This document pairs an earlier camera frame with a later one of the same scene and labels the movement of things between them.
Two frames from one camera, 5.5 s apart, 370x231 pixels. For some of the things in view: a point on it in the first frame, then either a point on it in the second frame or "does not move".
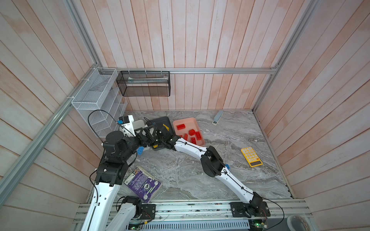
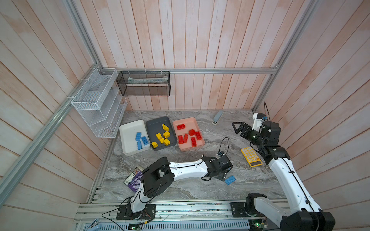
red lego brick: x=198 y=135 does not move
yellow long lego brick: x=167 y=128 does not move
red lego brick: x=180 y=126 does not move
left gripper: x=145 y=142 to x=222 y=175
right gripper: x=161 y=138 to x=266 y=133
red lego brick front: x=193 y=140 does not move
